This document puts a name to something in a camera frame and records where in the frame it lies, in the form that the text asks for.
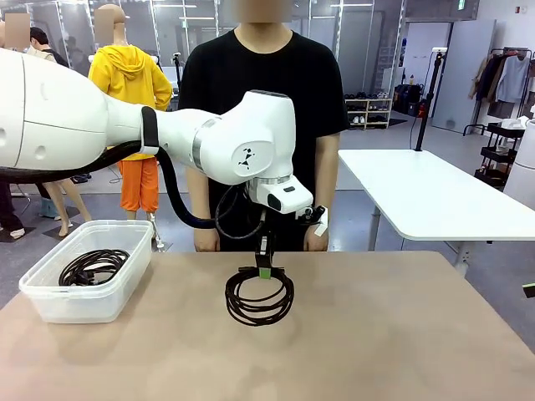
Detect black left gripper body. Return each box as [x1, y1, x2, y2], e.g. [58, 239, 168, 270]
[254, 210, 278, 257]

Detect dark cable with metal plug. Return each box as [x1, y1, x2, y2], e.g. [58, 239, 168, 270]
[224, 266, 296, 327]

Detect black power cable Schuko plug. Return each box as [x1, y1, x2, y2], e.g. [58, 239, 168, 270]
[60, 250, 130, 288]

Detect person's right forearm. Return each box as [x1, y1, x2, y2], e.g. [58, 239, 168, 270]
[186, 169, 217, 229]

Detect person's left forearm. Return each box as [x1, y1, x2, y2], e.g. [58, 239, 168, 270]
[312, 166, 339, 229]

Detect person's left hand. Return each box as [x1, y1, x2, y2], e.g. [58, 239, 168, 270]
[303, 227, 330, 252]

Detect person's right hand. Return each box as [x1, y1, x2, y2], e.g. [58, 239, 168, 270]
[193, 228, 220, 253]

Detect large white table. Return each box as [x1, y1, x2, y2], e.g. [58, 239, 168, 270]
[337, 149, 535, 272]

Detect black utility cart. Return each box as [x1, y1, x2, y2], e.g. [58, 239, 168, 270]
[474, 120, 527, 190]

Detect wooden shoe rack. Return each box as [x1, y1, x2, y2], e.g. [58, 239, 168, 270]
[343, 92, 394, 130]

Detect person in black T-shirt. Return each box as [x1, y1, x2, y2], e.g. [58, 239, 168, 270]
[178, 0, 350, 252]

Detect translucent plastic storage bin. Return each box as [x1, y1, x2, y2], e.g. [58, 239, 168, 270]
[18, 219, 154, 325]

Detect black bags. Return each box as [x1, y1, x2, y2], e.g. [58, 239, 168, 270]
[393, 83, 423, 117]

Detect mannequin in beige shirt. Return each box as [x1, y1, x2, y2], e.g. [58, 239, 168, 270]
[0, 12, 92, 238]

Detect black clothes rack with garments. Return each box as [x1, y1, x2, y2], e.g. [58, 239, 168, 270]
[462, 47, 535, 137]

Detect tall black light stand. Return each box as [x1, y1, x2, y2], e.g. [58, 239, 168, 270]
[415, 46, 447, 152]

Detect mannequin in yellow hoodie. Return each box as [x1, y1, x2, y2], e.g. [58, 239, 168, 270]
[87, 3, 175, 251]

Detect grey partition panel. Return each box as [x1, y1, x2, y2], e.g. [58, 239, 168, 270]
[430, 19, 497, 135]

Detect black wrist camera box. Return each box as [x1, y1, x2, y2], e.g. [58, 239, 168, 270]
[292, 203, 330, 239]

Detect black corrugated cable hose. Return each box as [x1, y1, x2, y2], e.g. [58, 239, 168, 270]
[0, 140, 268, 242]

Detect black camera tripod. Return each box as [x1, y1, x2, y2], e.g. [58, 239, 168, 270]
[171, 52, 185, 97]

